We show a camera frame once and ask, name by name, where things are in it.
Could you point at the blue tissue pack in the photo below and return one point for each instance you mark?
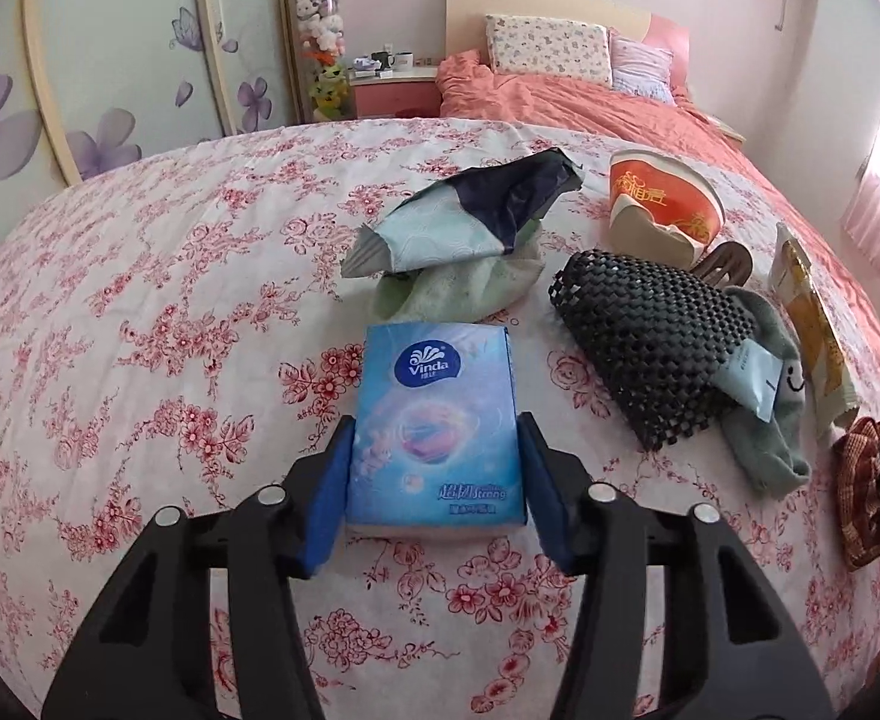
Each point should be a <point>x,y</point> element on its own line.
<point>425,420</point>

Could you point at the white mug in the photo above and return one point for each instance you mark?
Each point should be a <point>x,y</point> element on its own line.
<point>403,60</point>

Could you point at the light blue dark cloth bag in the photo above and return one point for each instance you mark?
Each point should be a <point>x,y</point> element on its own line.
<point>440,225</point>

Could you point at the green cloth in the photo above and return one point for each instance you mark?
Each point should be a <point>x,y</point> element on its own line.
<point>455,285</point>

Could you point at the black mesh mat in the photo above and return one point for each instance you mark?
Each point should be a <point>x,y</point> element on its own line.
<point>650,337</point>

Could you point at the pink striped pillow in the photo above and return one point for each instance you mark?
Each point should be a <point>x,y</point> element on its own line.
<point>638,64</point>

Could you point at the pink nightstand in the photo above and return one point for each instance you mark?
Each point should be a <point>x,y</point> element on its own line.
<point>395,94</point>

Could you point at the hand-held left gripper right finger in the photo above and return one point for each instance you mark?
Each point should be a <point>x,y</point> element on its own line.
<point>545,495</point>

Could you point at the clear tube of plush toys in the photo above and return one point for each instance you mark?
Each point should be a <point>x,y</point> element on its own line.
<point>320,22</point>

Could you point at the grey-green smiley sock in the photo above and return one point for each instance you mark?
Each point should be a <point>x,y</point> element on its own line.
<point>773,450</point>

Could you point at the red white paper bowl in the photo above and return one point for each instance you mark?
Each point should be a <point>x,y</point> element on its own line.
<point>665,195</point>

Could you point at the small light blue packet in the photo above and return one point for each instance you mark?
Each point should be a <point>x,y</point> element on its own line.
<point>747,382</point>

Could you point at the floral tablecloth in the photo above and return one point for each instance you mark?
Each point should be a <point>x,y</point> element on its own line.
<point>147,315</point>

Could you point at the brown checked cloth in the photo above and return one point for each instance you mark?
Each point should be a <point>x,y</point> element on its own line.
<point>859,480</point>

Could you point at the floral pillow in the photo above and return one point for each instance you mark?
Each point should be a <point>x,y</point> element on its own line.
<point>545,45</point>

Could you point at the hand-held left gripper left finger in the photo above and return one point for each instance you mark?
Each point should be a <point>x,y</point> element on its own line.
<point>335,495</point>

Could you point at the bed with pink duvet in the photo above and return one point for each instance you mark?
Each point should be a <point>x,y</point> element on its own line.
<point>635,112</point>

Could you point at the flower print wardrobe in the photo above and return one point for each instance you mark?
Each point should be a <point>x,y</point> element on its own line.
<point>110,52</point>

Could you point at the yellow snack wrapper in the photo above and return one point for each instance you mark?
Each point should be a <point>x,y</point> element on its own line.
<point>814,330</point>

